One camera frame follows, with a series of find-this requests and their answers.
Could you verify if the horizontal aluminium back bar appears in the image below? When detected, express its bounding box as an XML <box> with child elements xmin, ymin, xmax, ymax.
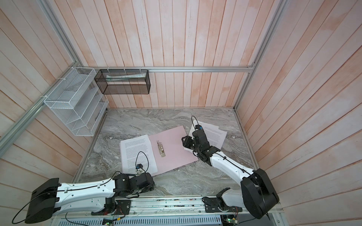
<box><xmin>92</xmin><ymin>66</ymin><xmax>254</xmax><ymax>73</ymax></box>

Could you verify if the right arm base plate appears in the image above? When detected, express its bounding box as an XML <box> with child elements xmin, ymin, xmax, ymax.
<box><xmin>202</xmin><ymin>197</ymin><xmax>242</xmax><ymax>213</ymax></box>

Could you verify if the metal folder clip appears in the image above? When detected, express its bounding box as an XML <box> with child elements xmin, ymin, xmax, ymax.
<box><xmin>157</xmin><ymin>140</ymin><xmax>166</xmax><ymax>157</ymax></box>

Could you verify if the black mesh wall basket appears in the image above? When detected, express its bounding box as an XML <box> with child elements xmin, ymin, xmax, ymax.
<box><xmin>95</xmin><ymin>69</ymin><xmax>151</xmax><ymax>95</ymax></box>

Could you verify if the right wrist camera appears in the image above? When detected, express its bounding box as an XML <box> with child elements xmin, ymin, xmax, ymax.
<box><xmin>194</xmin><ymin>124</ymin><xmax>203</xmax><ymax>131</ymax></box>

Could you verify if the white wire mesh shelf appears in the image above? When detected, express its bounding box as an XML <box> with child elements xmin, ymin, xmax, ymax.
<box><xmin>44</xmin><ymin>67</ymin><xmax>108</xmax><ymax>137</ymax></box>

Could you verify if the pink file folder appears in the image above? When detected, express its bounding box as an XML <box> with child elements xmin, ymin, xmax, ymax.
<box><xmin>149</xmin><ymin>126</ymin><xmax>198</xmax><ymax>176</ymax></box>

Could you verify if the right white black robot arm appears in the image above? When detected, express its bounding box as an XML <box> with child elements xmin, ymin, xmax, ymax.
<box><xmin>182</xmin><ymin>128</ymin><xmax>280</xmax><ymax>219</ymax></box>

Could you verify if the left aluminium frame bar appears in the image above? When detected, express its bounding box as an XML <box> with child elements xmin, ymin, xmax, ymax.
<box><xmin>1</xmin><ymin>61</ymin><xmax>79</xmax><ymax>157</ymax></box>

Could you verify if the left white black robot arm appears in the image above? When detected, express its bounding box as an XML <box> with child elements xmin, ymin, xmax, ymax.
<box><xmin>25</xmin><ymin>171</ymin><xmax>155</xmax><ymax>224</ymax></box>

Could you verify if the printed paper sheet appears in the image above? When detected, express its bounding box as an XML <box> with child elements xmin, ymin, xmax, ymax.
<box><xmin>183</xmin><ymin>124</ymin><xmax>228</xmax><ymax>153</ymax></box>
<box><xmin>120</xmin><ymin>135</ymin><xmax>158</xmax><ymax>176</ymax></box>
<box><xmin>193</xmin><ymin>120</ymin><xmax>219</xmax><ymax>130</ymax></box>

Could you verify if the white perforated cable duct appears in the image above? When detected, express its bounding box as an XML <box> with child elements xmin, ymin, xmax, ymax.
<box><xmin>52</xmin><ymin>215</ymin><xmax>222</xmax><ymax>226</ymax></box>

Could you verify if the right aluminium frame post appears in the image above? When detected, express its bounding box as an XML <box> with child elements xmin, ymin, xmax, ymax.
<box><xmin>232</xmin><ymin>1</ymin><xmax>289</xmax><ymax>111</ymax></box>

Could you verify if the aluminium front rail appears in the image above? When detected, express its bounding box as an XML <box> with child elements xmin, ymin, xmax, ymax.
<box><xmin>81</xmin><ymin>194</ymin><xmax>283</xmax><ymax>218</ymax></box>

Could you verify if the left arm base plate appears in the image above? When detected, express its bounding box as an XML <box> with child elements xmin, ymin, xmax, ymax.
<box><xmin>109</xmin><ymin>199</ymin><xmax>132</xmax><ymax>216</ymax></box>

